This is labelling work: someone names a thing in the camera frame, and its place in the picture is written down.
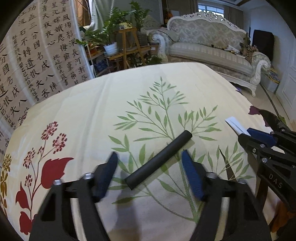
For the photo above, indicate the ornate white sofa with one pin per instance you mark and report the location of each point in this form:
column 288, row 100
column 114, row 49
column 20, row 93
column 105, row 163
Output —
column 212, row 40

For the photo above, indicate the potted plant white pot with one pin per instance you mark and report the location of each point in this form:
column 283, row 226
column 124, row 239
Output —
column 105, row 36

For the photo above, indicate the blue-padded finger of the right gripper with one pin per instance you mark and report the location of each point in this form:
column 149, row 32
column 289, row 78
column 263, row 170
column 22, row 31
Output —
column 263, row 137

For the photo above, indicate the floral cream tablecloth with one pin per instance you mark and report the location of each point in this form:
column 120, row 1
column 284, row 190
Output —
column 135, row 113

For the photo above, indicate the calligraphy folding screen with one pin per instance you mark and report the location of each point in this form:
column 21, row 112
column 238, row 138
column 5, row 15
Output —
column 39, row 58

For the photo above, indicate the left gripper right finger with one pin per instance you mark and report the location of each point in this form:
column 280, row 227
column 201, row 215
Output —
column 230, row 212

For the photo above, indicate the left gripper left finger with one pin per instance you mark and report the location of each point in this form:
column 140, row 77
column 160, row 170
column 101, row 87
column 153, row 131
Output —
column 70, row 207

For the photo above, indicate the tall green plant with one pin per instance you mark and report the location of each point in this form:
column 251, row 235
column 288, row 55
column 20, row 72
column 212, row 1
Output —
column 139, row 14

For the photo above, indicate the white panel door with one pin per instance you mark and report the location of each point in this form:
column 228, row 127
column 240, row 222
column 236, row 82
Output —
column 286, row 90

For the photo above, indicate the black cylinder tube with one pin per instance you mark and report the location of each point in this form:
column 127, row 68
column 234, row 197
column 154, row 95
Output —
column 141, row 174

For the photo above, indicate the white storage box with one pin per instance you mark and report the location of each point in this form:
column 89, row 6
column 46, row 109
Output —
column 270, row 81

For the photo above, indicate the wooden plant stand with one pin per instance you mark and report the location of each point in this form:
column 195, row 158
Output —
column 138, row 49

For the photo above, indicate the white paper roll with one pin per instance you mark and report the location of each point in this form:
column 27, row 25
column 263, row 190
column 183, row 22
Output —
column 236, row 126

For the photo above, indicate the black television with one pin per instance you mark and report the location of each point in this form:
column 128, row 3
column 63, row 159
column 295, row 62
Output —
column 264, row 41

